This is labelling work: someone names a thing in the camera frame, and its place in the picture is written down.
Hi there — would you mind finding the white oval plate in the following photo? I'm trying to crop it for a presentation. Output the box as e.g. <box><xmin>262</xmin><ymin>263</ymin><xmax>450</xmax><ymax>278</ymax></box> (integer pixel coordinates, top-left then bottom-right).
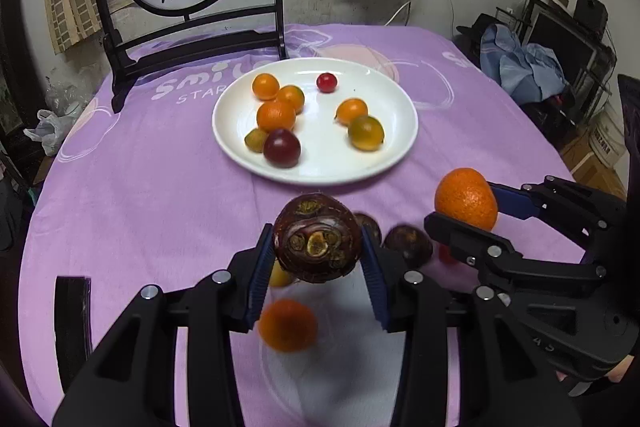
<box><xmin>212</xmin><ymin>57</ymin><xmax>419</xmax><ymax>186</ymax></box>

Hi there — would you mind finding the black monitor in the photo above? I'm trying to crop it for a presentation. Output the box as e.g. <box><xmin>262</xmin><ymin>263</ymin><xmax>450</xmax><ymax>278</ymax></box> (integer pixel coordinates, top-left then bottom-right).
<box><xmin>522</xmin><ymin>0</ymin><xmax>598</xmax><ymax>82</ymax></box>

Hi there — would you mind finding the dark purple plum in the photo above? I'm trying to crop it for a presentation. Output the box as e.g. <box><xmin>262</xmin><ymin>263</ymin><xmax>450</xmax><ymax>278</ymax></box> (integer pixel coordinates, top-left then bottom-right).
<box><xmin>263</xmin><ymin>129</ymin><xmax>302</xmax><ymax>169</ymax></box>

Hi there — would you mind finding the blue cloth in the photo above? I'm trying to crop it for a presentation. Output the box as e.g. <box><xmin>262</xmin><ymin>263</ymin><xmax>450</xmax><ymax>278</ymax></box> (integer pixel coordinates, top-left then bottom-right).
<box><xmin>481</xmin><ymin>24</ymin><xmax>568</xmax><ymax>105</ymax></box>

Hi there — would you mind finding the small yellow-green fruit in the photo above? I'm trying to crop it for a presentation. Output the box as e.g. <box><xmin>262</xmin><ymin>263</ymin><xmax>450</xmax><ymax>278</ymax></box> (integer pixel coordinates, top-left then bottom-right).
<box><xmin>269</xmin><ymin>259</ymin><xmax>296</xmax><ymax>288</ymax></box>
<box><xmin>244</xmin><ymin>129</ymin><xmax>269</xmax><ymax>154</ymax></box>

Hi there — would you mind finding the purple tablecloth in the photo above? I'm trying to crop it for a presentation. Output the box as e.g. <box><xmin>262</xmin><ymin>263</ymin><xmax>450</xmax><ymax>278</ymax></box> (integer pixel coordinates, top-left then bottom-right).
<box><xmin>17</xmin><ymin>23</ymin><xmax>628</xmax><ymax>427</ymax></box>

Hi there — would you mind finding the person's right hand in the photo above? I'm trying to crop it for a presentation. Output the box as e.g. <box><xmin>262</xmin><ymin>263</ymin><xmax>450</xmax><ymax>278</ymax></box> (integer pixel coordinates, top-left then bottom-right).
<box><xmin>607</xmin><ymin>353</ymin><xmax>632</xmax><ymax>385</ymax></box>

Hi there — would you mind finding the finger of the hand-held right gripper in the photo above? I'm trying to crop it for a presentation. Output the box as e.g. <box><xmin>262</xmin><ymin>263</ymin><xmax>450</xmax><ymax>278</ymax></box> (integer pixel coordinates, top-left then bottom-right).
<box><xmin>489</xmin><ymin>176</ymin><xmax>626</xmax><ymax>233</ymax></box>
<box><xmin>425</xmin><ymin>213</ymin><xmax>608</xmax><ymax>295</ymax></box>

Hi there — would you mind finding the dark brown round fruit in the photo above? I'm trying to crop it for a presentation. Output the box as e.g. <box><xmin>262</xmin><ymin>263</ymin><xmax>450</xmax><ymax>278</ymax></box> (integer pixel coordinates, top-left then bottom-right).
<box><xmin>383</xmin><ymin>225</ymin><xmax>434</xmax><ymax>269</ymax></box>
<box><xmin>352</xmin><ymin>213</ymin><xmax>383</xmax><ymax>248</ymax></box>
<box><xmin>273</xmin><ymin>193</ymin><xmax>363</xmax><ymax>284</ymax></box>

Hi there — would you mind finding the black speaker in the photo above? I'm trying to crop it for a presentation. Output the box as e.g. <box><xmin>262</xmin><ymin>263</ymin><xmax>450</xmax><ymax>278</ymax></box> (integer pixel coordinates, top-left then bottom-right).
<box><xmin>572</xmin><ymin>0</ymin><xmax>609</xmax><ymax>40</ymax></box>

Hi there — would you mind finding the large orange mandarin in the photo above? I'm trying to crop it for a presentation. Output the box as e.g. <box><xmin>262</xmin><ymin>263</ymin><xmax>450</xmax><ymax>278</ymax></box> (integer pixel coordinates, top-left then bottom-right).
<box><xmin>434</xmin><ymin>167</ymin><xmax>499</xmax><ymax>231</ymax></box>

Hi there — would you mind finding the white bucket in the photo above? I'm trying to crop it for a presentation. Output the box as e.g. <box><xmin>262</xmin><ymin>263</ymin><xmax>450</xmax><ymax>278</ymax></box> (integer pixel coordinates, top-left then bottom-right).
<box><xmin>589</xmin><ymin>107</ymin><xmax>628</xmax><ymax>168</ymax></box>

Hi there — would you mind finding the white plastic bag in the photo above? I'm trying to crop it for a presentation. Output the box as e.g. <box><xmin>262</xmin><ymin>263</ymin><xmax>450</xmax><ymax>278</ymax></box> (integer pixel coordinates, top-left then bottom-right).
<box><xmin>24</xmin><ymin>79</ymin><xmax>93</xmax><ymax>156</ymax></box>

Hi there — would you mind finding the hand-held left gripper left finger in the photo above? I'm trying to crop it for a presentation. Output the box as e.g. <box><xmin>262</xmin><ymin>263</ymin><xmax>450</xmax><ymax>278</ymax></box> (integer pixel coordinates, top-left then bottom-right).
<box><xmin>52</xmin><ymin>223</ymin><xmax>276</xmax><ymax>427</ymax></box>

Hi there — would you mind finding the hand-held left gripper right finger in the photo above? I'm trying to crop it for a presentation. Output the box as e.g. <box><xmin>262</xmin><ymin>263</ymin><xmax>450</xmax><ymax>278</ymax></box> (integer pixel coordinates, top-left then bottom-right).
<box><xmin>361</xmin><ymin>224</ymin><xmax>583</xmax><ymax>427</ymax></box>

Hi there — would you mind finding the small orange mandarin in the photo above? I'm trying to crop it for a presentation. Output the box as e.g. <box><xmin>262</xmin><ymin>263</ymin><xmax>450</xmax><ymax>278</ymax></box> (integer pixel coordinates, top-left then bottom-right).
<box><xmin>251</xmin><ymin>73</ymin><xmax>280</xmax><ymax>102</ymax></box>
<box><xmin>256</xmin><ymin>100</ymin><xmax>297</xmax><ymax>132</ymax></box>

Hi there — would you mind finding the smooth orange citrus fruit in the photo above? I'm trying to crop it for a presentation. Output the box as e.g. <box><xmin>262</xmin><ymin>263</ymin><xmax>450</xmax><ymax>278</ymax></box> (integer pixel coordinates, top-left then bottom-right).
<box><xmin>276</xmin><ymin>85</ymin><xmax>306</xmax><ymax>114</ymax></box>
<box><xmin>257</xmin><ymin>299</ymin><xmax>319</xmax><ymax>353</ymax></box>
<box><xmin>334</xmin><ymin>98</ymin><xmax>369</xmax><ymax>126</ymax></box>

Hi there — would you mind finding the green-tinged orange citrus fruit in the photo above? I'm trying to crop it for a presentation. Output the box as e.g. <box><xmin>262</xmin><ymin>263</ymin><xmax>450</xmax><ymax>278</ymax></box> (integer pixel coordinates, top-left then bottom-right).
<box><xmin>348</xmin><ymin>115</ymin><xmax>385</xmax><ymax>152</ymax></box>

